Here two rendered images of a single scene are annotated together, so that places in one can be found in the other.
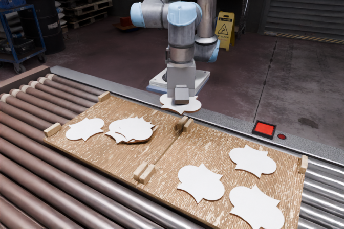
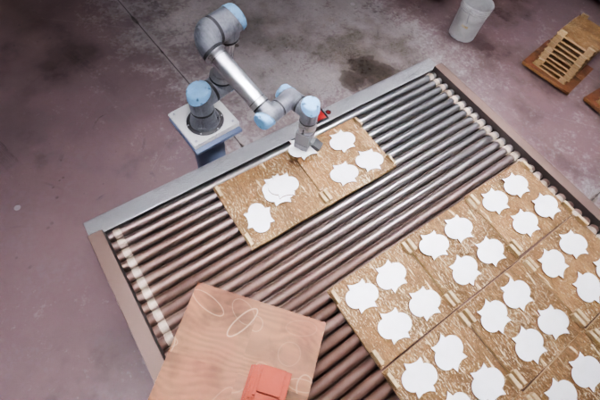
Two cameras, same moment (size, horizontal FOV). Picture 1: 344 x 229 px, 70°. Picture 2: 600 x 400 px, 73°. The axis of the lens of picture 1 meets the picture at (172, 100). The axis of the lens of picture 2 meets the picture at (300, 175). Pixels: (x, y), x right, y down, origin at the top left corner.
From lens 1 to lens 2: 1.49 m
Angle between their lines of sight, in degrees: 55
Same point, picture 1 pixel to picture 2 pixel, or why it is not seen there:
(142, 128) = (286, 180)
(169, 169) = (327, 183)
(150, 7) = (276, 112)
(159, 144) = (302, 179)
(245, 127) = not seen: hidden behind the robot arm
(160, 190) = (339, 194)
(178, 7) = (316, 107)
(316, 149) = (345, 105)
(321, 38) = not seen: outside the picture
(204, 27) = not seen: hidden behind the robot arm
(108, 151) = (293, 210)
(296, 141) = (336, 108)
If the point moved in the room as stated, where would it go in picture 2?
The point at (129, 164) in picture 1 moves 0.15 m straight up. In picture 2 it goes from (312, 202) to (316, 186)
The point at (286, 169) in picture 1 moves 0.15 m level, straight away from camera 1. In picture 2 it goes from (354, 130) to (339, 110)
